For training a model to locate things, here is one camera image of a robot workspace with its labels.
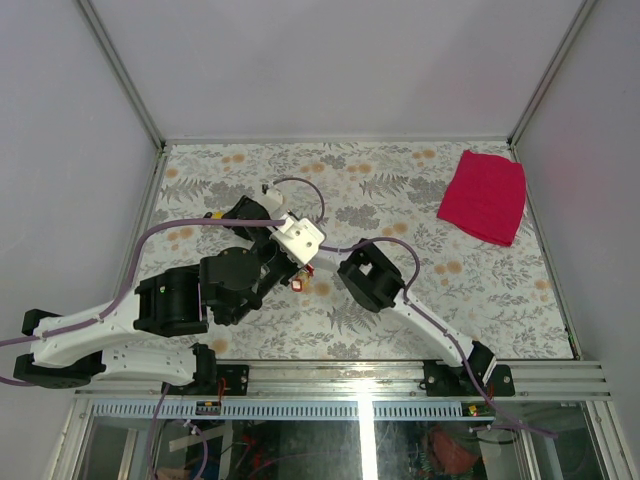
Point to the aluminium front rail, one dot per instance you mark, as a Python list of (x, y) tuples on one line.
[(395, 390)]

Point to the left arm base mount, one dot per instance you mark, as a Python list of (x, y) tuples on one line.
[(208, 377)]

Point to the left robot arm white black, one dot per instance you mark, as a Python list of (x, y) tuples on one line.
[(73, 351)]

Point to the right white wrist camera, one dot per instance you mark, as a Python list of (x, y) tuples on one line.
[(271, 198)]

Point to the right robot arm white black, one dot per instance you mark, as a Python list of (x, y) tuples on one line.
[(372, 280)]

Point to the red folded cloth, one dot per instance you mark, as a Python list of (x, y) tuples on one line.
[(486, 198)]

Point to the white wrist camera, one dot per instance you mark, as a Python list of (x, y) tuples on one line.
[(271, 198), (300, 239)]

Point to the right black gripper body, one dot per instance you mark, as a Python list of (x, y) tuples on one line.
[(246, 200)]

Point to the red window key tag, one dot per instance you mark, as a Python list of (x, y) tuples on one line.
[(297, 285)]

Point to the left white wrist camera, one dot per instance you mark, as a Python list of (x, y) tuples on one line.
[(300, 239)]

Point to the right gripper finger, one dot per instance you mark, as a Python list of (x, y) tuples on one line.
[(232, 214), (242, 228)]

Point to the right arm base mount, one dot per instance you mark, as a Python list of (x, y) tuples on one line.
[(440, 380)]

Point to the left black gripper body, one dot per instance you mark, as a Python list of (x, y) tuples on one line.
[(278, 267)]

